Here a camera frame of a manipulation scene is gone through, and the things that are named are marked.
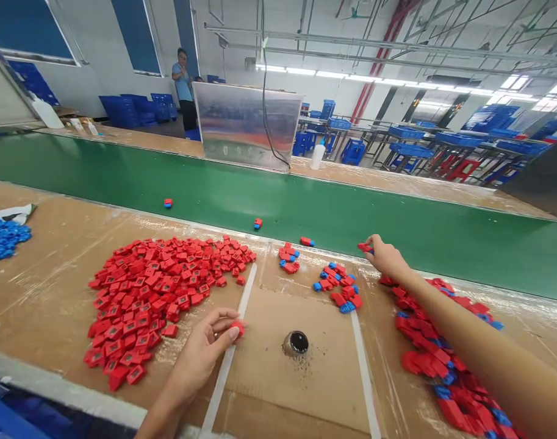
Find person's left hand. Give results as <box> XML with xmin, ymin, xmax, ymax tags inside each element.
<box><xmin>182</xmin><ymin>307</ymin><xmax>250</xmax><ymax>381</ymax></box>

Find brown cardboard sheet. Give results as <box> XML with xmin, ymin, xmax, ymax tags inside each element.
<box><xmin>204</xmin><ymin>282</ymin><xmax>378</xmax><ymax>438</ymax></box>

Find single red plastic part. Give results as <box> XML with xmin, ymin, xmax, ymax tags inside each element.
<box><xmin>228</xmin><ymin>319</ymin><xmax>250</xmax><ymax>343</ymax></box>

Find medium cluster of red-blue assemblies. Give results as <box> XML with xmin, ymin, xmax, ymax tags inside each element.
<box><xmin>312</xmin><ymin>261</ymin><xmax>365</xmax><ymax>316</ymax></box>

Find large heap of red-blue assemblies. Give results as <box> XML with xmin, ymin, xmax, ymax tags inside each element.
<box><xmin>378</xmin><ymin>273</ymin><xmax>528</xmax><ymax>439</ymax></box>

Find person's right hand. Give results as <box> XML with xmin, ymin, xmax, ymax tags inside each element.
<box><xmin>364</xmin><ymin>234</ymin><xmax>412</xmax><ymax>280</ymax></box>

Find large white plastic jug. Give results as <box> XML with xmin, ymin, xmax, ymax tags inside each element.
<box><xmin>31</xmin><ymin>93</ymin><xmax>65</xmax><ymax>130</ymax></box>

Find red plastic stools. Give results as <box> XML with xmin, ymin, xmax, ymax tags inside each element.
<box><xmin>436</xmin><ymin>153</ymin><xmax>478</xmax><ymax>184</ymax></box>

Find blue plastic stools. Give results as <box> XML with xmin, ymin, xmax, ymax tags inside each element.
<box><xmin>292</xmin><ymin>129</ymin><xmax>367</xmax><ymax>166</ymax></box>

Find white plastic strip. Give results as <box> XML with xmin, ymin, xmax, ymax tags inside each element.
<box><xmin>349</xmin><ymin>310</ymin><xmax>383</xmax><ymax>439</ymax></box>
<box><xmin>199</xmin><ymin>262</ymin><xmax>259</xmax><ymax>435</ymax></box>

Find torn paper scrap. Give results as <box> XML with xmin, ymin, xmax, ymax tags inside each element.
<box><xmin>0</xmin><ymin>202</ymin><xmax>38</xmax><ymax>226</ymax></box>

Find small cluster of red-blue assemblies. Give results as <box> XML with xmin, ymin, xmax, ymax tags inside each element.
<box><xmin>278</xmin><ymin>241</ymin><xmax>303</xmax><ymax>275</ymax></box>

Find pile of red plastic housings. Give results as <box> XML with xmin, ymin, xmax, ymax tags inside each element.
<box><xmin>83</xmin><ymin>235</ymin><xmax>259</xmax><ymax>393</ymax></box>

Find red ceiling pipes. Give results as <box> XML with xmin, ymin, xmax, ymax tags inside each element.
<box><xmin>350</xmin><ymin>0</ymin><xmax>414</xmax><ymax>125</ymax></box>

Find blue plastic bin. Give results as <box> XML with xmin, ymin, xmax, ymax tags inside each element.
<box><xmin>0</xmin><ymin>378</ymin><xmax>137</xmax><ymax>439</ymax></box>

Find green conveyor belt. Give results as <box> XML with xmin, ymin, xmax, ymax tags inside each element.
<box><xmin>0</xmin><ymin>132</ymin><xmax>557</xmax><ymax>304</ymax></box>

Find dark grey box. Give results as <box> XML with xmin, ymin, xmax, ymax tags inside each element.
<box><xmin>497</xmin><ymin>140</ymin><xmax>557</xmax><ymax>220</ymax></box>

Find shiny metal box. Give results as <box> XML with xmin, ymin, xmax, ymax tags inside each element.
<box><xmin>192</xmin><ymin>80</ymin><xmax>304</xmax><ymax>174</ymax></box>

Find stack of blue crates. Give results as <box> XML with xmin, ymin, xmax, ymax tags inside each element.
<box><xmin>98</xmin><ymin>93</ymin><xmax>179</xmax><ymax>129</ymax></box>

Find tables with blue crates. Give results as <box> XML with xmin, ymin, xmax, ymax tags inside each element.
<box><xmin>298</xmin><ymin>98</ymin><xmax>557</xmax><ymax>186</ymax></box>

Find pile of blue plastic pieces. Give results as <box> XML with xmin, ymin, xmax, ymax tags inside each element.
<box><xmin>0</xmin><ymin>215</ymin><xmax>34</xmax><ymax>262</ymax></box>

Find black hanging cable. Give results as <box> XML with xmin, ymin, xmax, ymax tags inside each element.
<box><xmin>260</xmin><ymin>0</ymin><xmax>292</xmax><ymax>166</ymax></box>

